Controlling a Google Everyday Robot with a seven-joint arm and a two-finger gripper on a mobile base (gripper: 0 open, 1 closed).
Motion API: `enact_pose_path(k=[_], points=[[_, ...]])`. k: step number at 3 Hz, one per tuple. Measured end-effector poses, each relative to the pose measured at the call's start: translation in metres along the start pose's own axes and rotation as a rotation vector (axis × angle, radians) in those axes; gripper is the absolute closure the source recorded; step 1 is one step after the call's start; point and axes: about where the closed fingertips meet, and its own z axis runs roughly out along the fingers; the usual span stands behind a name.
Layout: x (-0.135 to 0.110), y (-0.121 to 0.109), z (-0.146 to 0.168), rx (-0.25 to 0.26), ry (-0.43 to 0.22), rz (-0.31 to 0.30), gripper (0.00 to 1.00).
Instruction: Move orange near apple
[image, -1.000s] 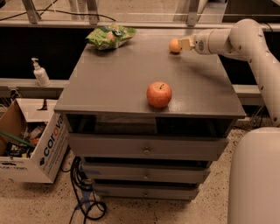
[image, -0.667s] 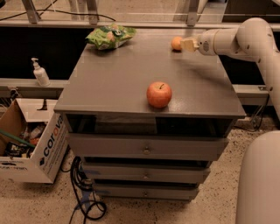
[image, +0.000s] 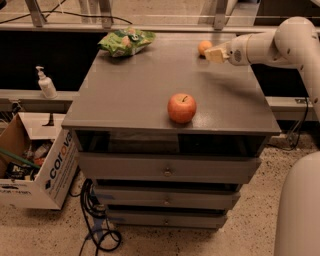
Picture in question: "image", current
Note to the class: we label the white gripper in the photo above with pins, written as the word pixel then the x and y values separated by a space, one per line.
pixel 235 50

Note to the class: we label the orange fruit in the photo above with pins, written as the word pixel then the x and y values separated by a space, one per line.
pixel 203 46

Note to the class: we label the red apple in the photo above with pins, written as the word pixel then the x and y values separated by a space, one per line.
pixel 181 108

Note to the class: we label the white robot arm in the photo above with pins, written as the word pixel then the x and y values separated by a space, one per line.
pixel 293 44

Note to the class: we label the green chip bag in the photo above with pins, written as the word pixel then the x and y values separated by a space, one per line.
pixel 126 42

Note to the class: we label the grey drawer cabinet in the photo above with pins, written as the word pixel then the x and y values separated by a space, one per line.
pixel 146 168

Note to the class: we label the white pump dispenser bottle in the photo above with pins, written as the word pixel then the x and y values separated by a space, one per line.
pixel 46 84

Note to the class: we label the grey metal window ledge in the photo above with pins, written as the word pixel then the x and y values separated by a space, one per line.
pixel 34 100

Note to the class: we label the white cardboard box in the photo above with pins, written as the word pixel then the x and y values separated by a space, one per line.
pixel 38 160

